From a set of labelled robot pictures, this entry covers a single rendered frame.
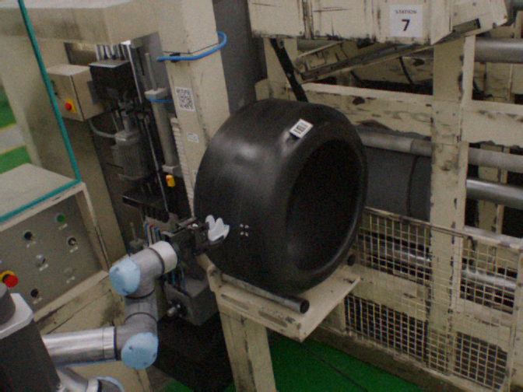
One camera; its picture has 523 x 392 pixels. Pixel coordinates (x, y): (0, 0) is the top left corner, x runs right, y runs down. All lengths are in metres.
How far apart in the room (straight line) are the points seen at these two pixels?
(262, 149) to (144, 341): 0.58
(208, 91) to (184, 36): 0.18
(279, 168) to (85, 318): 0.99
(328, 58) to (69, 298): 1.20
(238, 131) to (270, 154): 0.15
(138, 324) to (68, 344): 0.15
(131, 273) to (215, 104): 0.69
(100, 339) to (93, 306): 0.83
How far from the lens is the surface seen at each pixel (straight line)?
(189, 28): 1.63
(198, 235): 1.35
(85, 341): 1.24
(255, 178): 1.41
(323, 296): 1.89
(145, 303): 1.30
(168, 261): 1.30
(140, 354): 1.21
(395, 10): 1.50
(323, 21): 1.62
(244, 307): 1.87
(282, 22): 1.71
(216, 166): 1.50
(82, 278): 2.05
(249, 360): 2.25
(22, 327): 0.86
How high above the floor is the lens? 2.00
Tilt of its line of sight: 28 degrees down
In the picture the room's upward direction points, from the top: 8 degrees counter-clockwise
